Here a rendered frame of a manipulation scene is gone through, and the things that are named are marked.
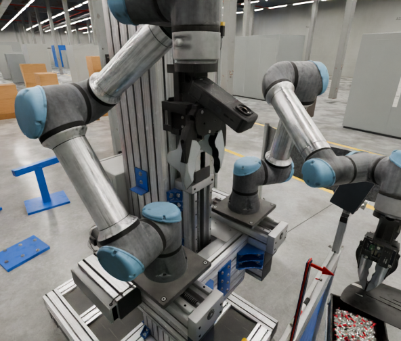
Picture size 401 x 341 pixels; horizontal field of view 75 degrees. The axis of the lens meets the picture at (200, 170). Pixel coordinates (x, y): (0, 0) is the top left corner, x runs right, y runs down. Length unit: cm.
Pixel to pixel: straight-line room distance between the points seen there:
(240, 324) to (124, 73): 155
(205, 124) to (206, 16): 16
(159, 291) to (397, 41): 662
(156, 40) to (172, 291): 68
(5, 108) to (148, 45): 867
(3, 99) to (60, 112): 850
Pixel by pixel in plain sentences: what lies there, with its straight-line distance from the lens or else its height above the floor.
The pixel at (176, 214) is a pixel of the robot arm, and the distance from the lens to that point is 79.
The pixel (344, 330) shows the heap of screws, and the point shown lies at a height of 84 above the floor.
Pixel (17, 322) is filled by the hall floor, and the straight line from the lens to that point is 244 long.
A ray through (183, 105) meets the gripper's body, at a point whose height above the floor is 162.
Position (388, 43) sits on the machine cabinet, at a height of 185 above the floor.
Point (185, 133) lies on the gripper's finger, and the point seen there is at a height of 158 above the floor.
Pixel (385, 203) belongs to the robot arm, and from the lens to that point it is 75.
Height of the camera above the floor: 170
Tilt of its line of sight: 24 degrees down
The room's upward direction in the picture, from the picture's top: straight up
